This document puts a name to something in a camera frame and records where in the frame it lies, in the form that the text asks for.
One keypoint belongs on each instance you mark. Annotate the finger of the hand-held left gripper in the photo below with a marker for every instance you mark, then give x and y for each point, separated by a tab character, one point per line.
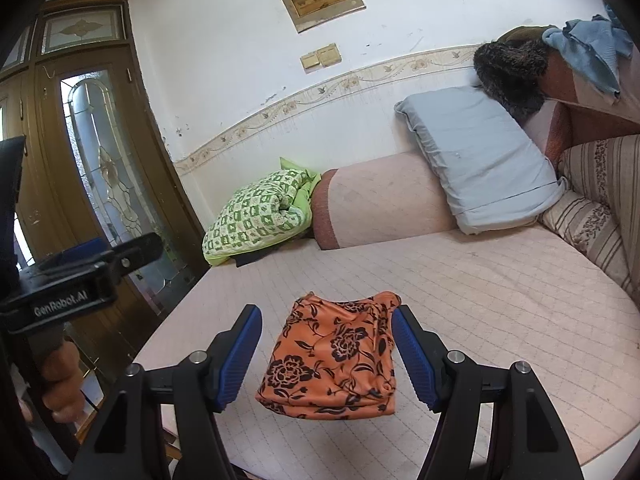
142	250
80	250

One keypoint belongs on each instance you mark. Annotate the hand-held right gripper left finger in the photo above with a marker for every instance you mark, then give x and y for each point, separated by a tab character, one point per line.
242	355

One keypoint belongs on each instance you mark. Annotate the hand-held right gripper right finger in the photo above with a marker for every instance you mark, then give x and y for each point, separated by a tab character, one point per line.
415	355

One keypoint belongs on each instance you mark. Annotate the orange floral blouse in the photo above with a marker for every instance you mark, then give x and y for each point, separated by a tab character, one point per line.
330	360

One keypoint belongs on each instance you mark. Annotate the person's left hand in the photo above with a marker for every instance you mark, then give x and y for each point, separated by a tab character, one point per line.
62	380

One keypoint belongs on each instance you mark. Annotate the wooden door with glass pane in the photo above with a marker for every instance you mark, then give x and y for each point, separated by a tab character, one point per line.
50	160

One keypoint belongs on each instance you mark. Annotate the green patterned blanket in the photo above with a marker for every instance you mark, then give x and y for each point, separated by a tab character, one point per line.
250	215

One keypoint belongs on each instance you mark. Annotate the pink bolster with brown end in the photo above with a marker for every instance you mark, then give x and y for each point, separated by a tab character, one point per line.
385	200

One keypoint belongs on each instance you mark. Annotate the light blue pillow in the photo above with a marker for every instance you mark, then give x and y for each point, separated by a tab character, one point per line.
485	160

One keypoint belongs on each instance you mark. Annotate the small striped floral pillow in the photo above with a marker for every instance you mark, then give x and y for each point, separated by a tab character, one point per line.
580	220

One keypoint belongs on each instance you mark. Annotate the glass transom window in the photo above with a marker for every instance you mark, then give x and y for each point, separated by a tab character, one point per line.
82	27

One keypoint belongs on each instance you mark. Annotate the large striped floral cushion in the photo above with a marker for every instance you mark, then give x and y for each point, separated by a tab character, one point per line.
610	175

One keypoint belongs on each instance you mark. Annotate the dark furry cloth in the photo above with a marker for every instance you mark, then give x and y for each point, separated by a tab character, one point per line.
510	75

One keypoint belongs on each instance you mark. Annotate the pink and brown sofa bolster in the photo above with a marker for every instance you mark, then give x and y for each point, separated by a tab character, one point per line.
575	87

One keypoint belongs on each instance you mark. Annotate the blue cloth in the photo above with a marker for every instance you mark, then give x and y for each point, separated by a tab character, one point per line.
595	50

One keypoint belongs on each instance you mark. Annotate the teal cloth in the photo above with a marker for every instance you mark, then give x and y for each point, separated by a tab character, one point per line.
611	15

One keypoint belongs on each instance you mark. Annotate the beige light switch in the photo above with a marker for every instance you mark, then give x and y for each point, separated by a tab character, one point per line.
330	56
311	62

